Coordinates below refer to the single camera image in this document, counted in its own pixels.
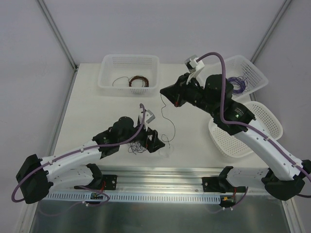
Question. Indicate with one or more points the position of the aluminium frame post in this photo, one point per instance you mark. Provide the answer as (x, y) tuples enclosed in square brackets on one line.
[(271, 28), (51, 23)]

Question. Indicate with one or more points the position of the white rectangular basket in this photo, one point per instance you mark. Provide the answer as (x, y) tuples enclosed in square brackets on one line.
[(244, 75), (129, 75)]

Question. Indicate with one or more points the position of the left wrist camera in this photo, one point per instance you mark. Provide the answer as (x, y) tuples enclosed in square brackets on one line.
[(146, 118)]

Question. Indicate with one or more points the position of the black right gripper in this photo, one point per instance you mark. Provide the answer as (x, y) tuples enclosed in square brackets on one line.
[(182, 88)]

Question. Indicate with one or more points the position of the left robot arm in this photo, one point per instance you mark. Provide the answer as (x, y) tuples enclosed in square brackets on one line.
[(104, 144)]

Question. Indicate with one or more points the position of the right aluminium frame post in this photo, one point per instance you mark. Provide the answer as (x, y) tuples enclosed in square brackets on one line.
[(271, 28)]

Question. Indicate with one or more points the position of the white rectangular basket right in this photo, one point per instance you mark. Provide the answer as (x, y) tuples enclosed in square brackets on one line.
[(244, 75)]

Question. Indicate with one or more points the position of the white round-hole basket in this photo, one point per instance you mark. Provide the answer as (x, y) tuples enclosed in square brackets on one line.
[(234, 147)]

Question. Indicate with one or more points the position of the aluminium mounting rail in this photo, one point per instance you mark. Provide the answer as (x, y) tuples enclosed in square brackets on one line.
[(154, 180)]

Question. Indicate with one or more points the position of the white rectangular basket left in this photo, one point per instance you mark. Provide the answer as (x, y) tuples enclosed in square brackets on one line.
[(129, 75)]

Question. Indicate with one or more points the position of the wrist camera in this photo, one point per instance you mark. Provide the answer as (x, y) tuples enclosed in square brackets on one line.
[(146, 118), (194, 67)]

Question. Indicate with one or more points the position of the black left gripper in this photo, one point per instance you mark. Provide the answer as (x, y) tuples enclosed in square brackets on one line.
[(149, 140)]

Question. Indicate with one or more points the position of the white slotted cable duct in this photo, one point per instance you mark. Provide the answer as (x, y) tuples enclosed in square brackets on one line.
[(135, 197)]

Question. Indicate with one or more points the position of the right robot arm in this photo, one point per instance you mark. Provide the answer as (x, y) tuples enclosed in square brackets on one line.
[(284, 177)]

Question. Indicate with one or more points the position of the left aluminium frame post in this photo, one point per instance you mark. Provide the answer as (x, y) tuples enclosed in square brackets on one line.
[(51, 23)]

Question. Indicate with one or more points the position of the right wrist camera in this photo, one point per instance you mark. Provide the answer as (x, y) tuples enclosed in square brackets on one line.
[(194, 67)]

